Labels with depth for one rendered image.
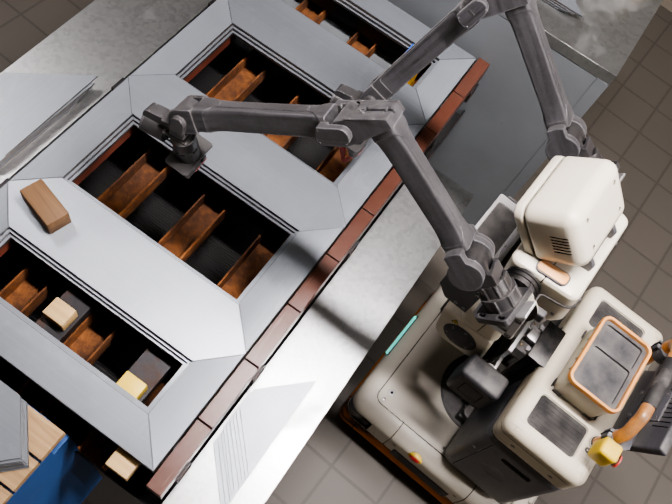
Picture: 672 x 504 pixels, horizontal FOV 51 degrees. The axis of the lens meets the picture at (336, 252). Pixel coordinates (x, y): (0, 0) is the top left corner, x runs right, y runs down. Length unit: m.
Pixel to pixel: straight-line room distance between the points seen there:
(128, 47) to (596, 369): 1.62
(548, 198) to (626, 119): 2.28
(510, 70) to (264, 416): 1.33
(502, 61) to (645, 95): 1.65
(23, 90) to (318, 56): 0.84
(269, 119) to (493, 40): 1.09
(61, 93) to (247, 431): 1.07
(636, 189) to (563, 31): 1.42
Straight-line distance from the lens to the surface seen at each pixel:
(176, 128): 1.53
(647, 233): 3.43
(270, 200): 1.88
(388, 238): 2.09
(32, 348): 1.75
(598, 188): 1.51
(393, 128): 1.30
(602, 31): 2.34
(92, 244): 1.82
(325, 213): 1.89
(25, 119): 2.10
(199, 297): 1.75
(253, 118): 1.44
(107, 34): 2.32
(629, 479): 2.98
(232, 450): 1.80
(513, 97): 2.43
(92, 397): 1.69
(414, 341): 2.43
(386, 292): 2.01
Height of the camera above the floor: 2.48
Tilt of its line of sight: 63 degrees down
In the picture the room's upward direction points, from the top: 24 degrees clockwise
